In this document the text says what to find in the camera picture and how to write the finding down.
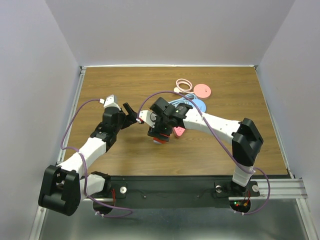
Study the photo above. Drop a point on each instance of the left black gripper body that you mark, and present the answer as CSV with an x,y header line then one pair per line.
x,y
124,121

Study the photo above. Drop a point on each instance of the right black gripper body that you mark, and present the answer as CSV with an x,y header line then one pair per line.
x,y
161,127

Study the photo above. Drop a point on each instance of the red cube socket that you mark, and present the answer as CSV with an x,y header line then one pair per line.
x,y
161,139

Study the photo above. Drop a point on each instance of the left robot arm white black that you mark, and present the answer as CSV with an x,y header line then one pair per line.
x,y
65,185

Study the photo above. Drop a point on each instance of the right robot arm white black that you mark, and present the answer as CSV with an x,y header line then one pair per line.
x,y
243,136

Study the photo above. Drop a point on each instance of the pink triangular power strip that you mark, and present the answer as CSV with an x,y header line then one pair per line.
x,y
178,131

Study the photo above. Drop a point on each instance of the blue round socket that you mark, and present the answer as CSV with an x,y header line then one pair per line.
x,y
200,104

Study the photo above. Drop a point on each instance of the pink round socket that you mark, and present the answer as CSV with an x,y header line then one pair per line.
x,y
202,91

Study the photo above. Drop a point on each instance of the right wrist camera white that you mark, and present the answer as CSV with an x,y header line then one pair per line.
x,y
148,117

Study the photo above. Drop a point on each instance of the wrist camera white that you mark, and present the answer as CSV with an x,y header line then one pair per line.
x,y
148,117
110,101

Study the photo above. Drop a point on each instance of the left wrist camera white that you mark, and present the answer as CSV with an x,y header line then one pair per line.
x,y
110,101

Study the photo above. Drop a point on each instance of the aluminium frame rail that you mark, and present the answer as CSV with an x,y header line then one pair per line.
x,y
61,155

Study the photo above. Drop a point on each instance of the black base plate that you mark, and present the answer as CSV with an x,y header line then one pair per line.
x,y
174,192

